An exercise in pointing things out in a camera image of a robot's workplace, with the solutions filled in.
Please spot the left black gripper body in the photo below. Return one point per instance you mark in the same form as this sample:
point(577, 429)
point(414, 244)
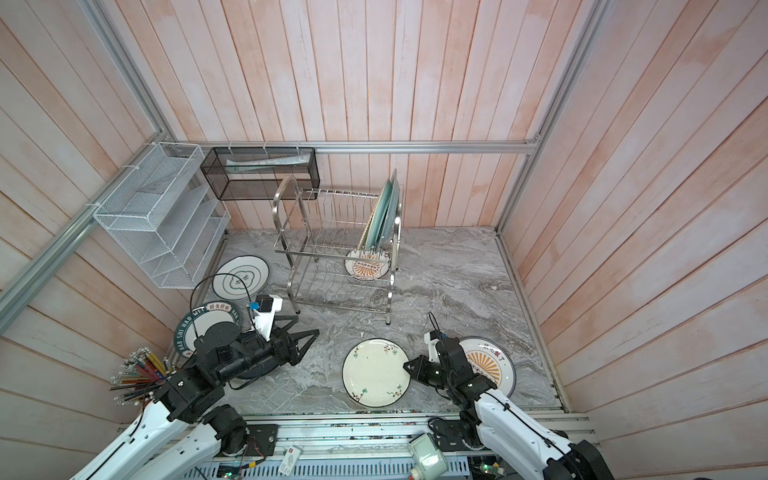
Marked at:
point(277, 349)

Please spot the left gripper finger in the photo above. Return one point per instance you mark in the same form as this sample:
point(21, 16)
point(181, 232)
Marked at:
point(281, 328)
point(302, 343)

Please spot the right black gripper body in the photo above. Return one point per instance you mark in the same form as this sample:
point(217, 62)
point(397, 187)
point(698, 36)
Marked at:
point(431, 372)

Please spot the cream floral plate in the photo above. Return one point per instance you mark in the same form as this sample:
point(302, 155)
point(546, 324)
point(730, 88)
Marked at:
point(373, 373)

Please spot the steel wire dish rack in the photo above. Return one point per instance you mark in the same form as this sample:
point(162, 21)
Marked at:
point(316, 228)

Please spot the orange sunburst plate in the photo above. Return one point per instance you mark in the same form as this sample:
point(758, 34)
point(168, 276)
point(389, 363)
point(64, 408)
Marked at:
point(490, 360)
point(367, 265)

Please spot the light teal flower plate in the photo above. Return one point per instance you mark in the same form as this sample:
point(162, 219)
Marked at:
point(379, 213)

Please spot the grey green plate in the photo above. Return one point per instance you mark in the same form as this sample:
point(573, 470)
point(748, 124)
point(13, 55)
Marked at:
point(388, 221)

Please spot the yellow woven plate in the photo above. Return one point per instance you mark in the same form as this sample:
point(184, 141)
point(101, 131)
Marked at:
point(362, 241)

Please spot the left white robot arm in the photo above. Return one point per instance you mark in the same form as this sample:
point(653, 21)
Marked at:
point(185, 423)

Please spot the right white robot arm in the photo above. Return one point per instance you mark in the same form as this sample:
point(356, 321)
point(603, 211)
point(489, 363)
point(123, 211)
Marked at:
point(490, 419)

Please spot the dark navy plate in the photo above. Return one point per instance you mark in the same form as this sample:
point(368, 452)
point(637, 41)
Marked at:
point(256, 371)

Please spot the white plate black clover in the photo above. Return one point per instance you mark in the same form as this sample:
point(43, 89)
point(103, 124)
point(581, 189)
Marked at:
point(241, 277)

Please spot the green rim lettered plate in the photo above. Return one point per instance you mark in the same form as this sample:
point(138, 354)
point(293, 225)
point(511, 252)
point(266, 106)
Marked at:
point(197, 321)

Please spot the white green device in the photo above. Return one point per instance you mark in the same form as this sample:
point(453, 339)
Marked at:
point(429, 461)

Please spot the red pencil holder cup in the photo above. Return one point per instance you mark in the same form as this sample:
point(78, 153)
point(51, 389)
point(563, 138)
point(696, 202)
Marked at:
point(141, 374)

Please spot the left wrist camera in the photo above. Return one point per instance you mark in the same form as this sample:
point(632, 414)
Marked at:
point(263, 310)

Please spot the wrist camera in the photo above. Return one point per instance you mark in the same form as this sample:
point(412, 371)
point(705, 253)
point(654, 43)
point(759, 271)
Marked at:
point(435, 345)
point(263, 310)

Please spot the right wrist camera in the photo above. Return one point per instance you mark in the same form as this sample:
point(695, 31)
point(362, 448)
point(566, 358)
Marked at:
point(435, 345)

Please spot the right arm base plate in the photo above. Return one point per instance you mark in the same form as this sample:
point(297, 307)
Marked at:
point(453, 435)

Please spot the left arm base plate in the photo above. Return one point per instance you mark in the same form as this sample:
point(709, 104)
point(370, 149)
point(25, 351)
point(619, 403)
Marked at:
point(257, 440)

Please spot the black mesh wall basket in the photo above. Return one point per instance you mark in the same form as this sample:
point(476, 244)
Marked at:
point(255, 173)

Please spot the white wire wall shelf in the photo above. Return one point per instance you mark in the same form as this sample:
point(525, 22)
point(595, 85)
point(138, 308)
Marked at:
point(169, 227)

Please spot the aluminium frame rail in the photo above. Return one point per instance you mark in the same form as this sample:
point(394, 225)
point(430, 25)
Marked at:
point(33, 278)

